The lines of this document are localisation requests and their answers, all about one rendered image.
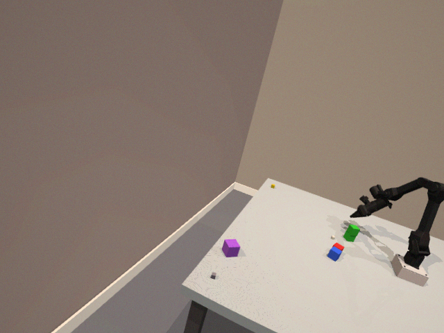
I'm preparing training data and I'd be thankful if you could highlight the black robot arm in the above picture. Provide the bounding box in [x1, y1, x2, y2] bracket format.
[370, 178, 444, 270]

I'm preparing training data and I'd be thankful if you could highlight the blue block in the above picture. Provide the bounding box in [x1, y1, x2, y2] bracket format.
[327, 247, 342, 261]

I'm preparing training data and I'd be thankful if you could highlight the green block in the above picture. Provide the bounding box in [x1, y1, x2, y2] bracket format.
[343, 231, 355, 242]
[347, 225, 360, 236]

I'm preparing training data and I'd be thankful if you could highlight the purple cube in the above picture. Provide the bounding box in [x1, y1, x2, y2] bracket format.
[222, 239, 241, 257]

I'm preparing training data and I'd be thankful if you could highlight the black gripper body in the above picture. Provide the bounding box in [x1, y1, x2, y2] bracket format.
[359, 201, 380, 216]

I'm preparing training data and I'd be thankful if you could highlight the red block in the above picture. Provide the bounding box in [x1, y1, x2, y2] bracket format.
[332, 243, 345, 251]

